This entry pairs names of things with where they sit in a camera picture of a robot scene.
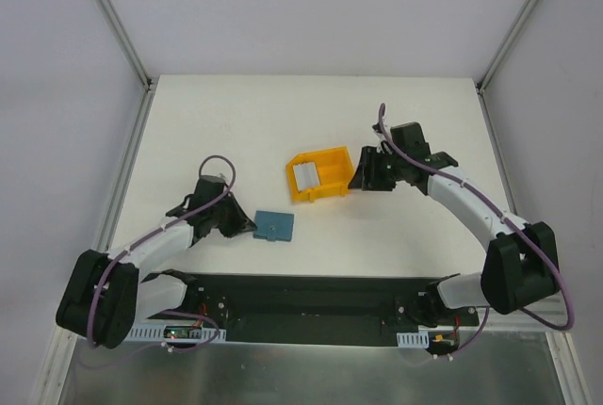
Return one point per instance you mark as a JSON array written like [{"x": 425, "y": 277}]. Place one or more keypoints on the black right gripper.
[{"x": 373, "y": 168}]

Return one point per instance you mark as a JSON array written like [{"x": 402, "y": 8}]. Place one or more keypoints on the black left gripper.
[{"x": 228, "y": 216}]

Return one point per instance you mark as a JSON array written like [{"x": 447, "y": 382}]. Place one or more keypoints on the blue leather card holder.
[{"x": 273, "y": 226}]

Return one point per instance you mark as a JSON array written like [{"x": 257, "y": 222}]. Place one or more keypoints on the yellow plastic bin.
[{"x": 334, "y": 170}]

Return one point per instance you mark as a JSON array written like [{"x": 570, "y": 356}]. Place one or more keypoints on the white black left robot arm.
[{"x": 108, "y": 292}]

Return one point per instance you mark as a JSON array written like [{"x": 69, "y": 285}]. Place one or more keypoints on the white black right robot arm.
[{"x": 521, "y": 262}]

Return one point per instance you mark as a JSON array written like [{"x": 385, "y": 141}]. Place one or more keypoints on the stack of white cards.
[{"x": 306, "y": 176}]

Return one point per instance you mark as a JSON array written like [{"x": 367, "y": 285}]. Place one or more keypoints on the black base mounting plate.
[{"x": 335, "y": 311}]

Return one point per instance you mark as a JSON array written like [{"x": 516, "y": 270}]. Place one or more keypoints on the white slotted cable duct left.
[{"x": 174, "y": 334}]

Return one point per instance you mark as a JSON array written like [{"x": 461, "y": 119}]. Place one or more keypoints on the white slotted cable duct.
[
  {"x": 174, "y": 334},
  {"x": 418, "y": 339}
]

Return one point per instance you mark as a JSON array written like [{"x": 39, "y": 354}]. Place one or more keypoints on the aluminium frame rail left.
[{"x": 115, "y": 24}]

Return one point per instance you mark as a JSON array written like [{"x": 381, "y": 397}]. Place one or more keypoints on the aluminium frame rail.
[
  {"x": 115, "y": 24},
  {"x": 510, "y": 38}
]

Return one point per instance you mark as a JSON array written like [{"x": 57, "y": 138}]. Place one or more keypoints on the white slotted cable duct right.
[{"x": 418, "y": 339}]

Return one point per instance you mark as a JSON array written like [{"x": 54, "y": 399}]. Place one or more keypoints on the aluminium frame rail right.
[{"x": 510, "y": 38}]

